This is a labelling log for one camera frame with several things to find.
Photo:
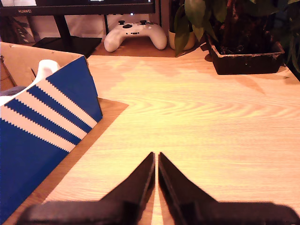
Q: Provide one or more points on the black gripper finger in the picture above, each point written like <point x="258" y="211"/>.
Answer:
<point x="173" y="187"/>
<point x="138" y="185"/>

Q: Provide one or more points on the blue adidas shoebox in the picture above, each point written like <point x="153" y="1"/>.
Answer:
<point x="30" y="150"/>

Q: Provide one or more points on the black rectangular planter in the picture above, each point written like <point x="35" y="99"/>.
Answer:
<point x="246" y="63"/>

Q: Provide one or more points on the white plant pot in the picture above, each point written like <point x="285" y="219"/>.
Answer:
<point x="171" y="39"/>

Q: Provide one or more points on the white shoe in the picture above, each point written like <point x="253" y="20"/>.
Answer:
<point x="48" y="66"/>

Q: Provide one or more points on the white game controller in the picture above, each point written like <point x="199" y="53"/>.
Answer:
<point x="136" y="35"/>

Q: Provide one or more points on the small green plant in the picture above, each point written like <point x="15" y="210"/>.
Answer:
<point x="182" y="35"/>

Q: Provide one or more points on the black monitor stand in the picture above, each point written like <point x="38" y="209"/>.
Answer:
<point x="68" y="44"/>

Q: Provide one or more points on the large green leafy houseplant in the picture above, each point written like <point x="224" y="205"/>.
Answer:
<point x="243" y="25"/>

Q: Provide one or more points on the black Huawei computer monitor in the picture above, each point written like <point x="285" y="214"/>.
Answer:
<point x="77" y="8"/>

